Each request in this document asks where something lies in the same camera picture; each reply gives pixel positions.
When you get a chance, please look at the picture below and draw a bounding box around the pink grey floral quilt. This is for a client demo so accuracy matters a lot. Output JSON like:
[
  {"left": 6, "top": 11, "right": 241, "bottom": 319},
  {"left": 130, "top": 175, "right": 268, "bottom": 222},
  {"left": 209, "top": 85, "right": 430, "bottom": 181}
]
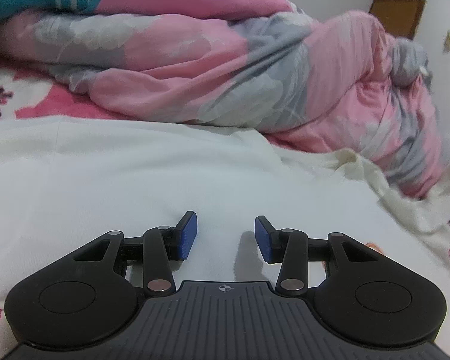
[{"left": 0, "top": 2, "right": 445, "bottom": 199}]

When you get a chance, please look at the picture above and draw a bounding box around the white sweatshirt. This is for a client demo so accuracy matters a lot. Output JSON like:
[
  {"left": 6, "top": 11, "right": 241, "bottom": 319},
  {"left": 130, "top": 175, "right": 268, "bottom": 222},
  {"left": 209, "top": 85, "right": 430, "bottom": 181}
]
[{"left": 0, "top": 116, "right": 450, "bottom": 308}]

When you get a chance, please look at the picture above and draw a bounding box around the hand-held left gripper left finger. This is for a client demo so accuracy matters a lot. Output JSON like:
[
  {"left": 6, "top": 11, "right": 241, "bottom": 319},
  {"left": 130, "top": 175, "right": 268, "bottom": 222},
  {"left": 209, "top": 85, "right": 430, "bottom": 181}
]
[{"left": 73, "top": 211, "right": 199, "bottom": 295}]

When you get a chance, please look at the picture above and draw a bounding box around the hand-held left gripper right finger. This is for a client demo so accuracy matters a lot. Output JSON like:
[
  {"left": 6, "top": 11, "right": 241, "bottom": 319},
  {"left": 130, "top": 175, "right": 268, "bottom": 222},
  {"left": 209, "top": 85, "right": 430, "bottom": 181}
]
[{"left": 254, "top": 215, "right": 377, "bottom": 296}]

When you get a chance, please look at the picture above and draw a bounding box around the brown wooden door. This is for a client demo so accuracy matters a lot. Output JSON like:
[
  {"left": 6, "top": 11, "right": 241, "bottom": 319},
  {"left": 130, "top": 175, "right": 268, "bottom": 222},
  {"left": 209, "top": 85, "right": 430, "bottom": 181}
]
[{"left": 369, "top": 0, "right": 425, "bottom": 40}]

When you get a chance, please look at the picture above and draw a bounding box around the pink floral bed sheet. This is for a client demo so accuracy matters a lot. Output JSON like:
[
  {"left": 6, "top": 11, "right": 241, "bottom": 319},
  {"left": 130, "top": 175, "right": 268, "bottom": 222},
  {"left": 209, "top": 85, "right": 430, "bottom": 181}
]
[{"left": 0, "top": 50, "right": 282, "bottom": 349}]

